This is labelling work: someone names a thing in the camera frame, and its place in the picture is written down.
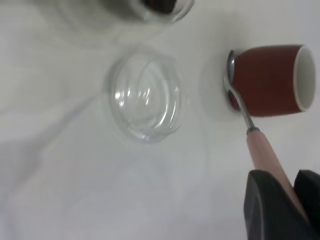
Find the clear glass handled cup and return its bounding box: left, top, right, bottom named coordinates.
left=98, top=0, right=196, bottom=25

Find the red ceramic mug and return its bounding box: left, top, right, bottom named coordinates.
left=232, top=44, right=316, bottom=118

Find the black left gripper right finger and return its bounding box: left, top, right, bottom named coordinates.
left=293, top=169, right=320, bottom=226

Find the pink handled metal spoon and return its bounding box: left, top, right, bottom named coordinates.
left=221, top=49, right=309, bottom=223

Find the small clear glass dish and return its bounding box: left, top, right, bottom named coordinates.
left=104, top=44, right=187, bottom=145

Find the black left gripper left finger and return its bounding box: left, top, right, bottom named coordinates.
left=243, top=169, right=320, bottom=240

